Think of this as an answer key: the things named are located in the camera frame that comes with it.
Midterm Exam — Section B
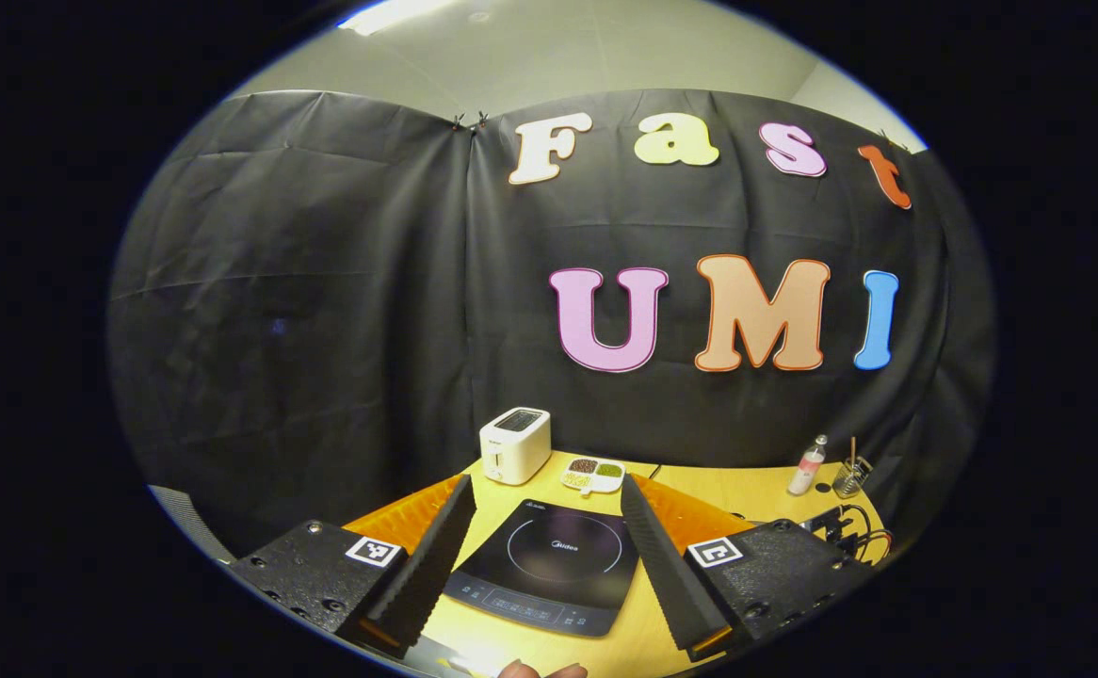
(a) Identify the clear bottle with pink label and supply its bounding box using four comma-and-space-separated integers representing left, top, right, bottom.
787, 434, 830, 497

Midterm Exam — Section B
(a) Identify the white divided dish of beans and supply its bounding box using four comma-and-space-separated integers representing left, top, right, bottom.
561, 457, 626, 497

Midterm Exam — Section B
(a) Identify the black induction cooktop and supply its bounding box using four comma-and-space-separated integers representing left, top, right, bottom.
443, 498, 642, 638

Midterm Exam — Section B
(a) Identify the small wire basket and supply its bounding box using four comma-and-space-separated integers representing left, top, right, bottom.
832, 457, 873, 499

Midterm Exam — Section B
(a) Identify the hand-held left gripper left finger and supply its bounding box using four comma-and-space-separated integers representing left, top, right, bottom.
229, 474, 477, 660

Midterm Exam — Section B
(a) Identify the white toaster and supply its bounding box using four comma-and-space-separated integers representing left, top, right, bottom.
479, 407, 552, 487

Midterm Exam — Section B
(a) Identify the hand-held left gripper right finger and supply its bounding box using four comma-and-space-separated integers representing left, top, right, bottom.
620, 474, 877, 663

